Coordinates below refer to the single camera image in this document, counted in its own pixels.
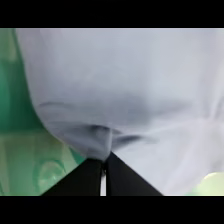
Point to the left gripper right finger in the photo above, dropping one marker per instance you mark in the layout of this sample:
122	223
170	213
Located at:
128	180

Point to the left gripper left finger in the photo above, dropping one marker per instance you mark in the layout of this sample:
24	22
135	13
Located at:
81	181

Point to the pale lilac shirt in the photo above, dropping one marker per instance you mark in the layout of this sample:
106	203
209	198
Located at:
133	93

